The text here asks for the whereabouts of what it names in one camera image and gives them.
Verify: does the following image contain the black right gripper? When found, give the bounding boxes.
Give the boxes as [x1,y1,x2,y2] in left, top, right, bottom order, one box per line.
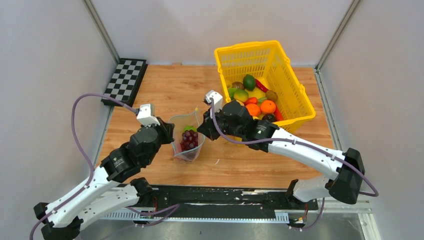
[197,105,244,141]

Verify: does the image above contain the light green toy cabbage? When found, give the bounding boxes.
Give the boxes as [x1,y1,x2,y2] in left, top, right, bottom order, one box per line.
[183,125,197,132]

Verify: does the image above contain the dark red toy grapes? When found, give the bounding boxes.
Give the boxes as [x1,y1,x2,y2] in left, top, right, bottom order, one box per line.
[180,131,199,152]

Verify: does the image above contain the clear zip top bag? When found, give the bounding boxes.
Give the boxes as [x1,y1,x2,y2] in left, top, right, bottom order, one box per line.
[168,107,205,162]

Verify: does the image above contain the green toy mango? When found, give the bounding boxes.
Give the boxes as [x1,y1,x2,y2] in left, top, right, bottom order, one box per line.
[233,88,249,103]

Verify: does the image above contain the yellow plastic basket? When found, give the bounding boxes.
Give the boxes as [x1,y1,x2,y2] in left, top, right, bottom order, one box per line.
[214,40,316,133]

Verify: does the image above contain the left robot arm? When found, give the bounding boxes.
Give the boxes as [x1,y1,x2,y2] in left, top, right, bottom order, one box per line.
[33,117,175,240]

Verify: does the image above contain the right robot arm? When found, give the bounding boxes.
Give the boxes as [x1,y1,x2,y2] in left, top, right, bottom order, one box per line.
[197,97,365,209]

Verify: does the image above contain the orange toy tangerine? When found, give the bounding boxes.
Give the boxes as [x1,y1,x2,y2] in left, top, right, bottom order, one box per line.
[245,103,262,117]

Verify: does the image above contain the orange toy carrot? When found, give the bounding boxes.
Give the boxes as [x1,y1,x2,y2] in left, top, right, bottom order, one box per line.
[244,97,258,105]

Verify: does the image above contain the yellow toy lemon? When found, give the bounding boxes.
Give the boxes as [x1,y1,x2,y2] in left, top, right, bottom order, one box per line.
[246,87,266,99]

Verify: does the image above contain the dark green toy lime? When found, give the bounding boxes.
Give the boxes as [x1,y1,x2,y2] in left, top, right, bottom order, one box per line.
[243,74,256,91]

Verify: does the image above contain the orange toy fruit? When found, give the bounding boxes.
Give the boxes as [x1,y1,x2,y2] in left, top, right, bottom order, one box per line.
[260,100,277,115]

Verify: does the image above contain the black white checkerboard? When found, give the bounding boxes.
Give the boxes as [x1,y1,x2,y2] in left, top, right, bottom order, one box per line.
[104,58,148,107]

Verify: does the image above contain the red toy pepper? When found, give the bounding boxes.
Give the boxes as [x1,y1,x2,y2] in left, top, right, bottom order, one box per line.
[255,79,269,93]

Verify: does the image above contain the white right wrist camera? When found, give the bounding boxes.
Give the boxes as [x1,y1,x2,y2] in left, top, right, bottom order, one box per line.
[203,90,224,113]

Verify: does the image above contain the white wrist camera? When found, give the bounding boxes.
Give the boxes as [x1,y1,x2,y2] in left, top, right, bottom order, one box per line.
[203,90,224,113]
[136,103,160,126]

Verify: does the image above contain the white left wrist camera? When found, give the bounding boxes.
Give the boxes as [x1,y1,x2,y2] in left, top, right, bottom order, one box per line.
[136,103,160,126]

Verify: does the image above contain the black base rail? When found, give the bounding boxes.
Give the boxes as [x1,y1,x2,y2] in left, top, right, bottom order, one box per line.
[119,183,320,221]

